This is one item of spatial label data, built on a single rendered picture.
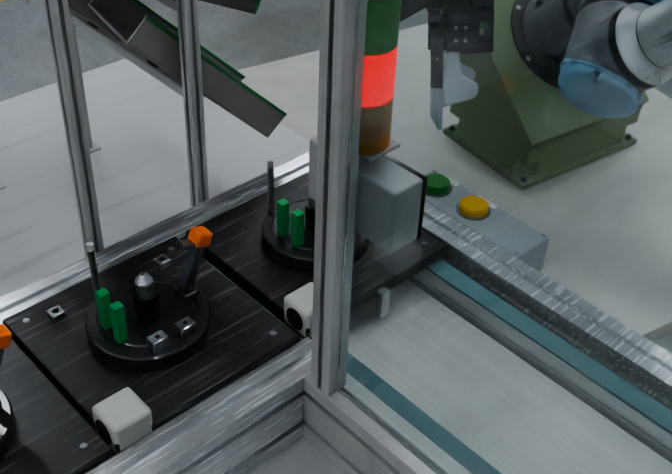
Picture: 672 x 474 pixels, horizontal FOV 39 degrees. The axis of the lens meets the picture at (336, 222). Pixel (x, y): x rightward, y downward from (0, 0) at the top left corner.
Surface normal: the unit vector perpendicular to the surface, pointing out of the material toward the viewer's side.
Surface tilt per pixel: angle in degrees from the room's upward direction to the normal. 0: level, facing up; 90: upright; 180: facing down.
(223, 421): 0
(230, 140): 0
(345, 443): 90
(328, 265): 90
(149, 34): 90
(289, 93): 0
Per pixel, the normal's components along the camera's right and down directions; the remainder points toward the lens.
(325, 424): -0.73, 0.40
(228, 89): 0.54, 0.53
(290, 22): 0.04, -0.79
